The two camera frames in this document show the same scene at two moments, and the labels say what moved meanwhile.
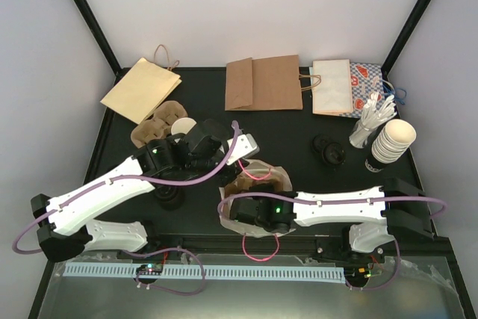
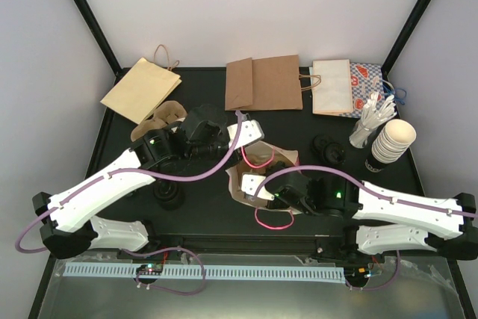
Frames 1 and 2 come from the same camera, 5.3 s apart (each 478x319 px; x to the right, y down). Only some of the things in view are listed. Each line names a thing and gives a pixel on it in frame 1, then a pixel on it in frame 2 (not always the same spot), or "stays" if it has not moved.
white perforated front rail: (159, 271) stays
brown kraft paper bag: (269, 84) stays
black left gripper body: (199, 165) -> (201, 152)
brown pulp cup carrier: (159, 125) stays
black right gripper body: (261, 188) -> (307, 208)
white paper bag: (331, 88) stays
